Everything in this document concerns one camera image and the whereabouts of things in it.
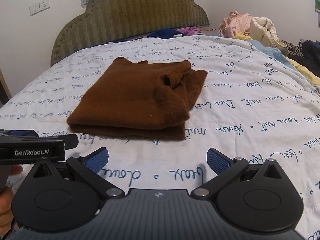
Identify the brown knit sweater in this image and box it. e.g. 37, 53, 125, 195
67, 57, 208, 140

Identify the dark clothes pile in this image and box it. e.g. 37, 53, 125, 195
282, 40, 320, 77

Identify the left hand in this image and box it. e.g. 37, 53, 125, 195
0, 165, 24, 235

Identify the white quilt with blue script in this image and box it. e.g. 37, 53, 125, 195
1, 35, 319, 239

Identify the light blue garment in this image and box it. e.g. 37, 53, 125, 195
248, 40, 295, 70

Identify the yellow garment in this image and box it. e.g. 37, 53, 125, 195
235, 34, 319, 90

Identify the purple garment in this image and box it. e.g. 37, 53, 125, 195
176, 26, 202, 36

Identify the cream puffy jacket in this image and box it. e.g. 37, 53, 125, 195
249, 17, 289, 56

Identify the pink crumpled garment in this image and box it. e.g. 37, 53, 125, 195
219, 11, 253, 38

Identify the dark blue garment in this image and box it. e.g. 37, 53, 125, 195
147, 28, 183, 39

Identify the olive green padded headboard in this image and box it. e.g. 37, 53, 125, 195
50, 0, 209, 65

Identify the white double wall socket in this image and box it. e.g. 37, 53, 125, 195
29, 0, 50, 16

